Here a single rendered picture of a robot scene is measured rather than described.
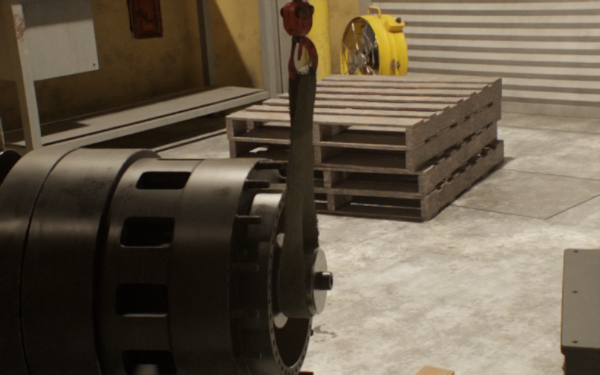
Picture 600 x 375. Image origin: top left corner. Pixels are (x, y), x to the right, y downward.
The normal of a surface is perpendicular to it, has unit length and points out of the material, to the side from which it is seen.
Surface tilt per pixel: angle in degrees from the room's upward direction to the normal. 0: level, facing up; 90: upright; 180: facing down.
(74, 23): 90
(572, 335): 0
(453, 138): 90
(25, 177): 26
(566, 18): 60
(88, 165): 15
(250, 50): 90
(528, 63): 120
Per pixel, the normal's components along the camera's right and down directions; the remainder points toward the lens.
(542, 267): -0.06, -0.97
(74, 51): 0.77, 0.11
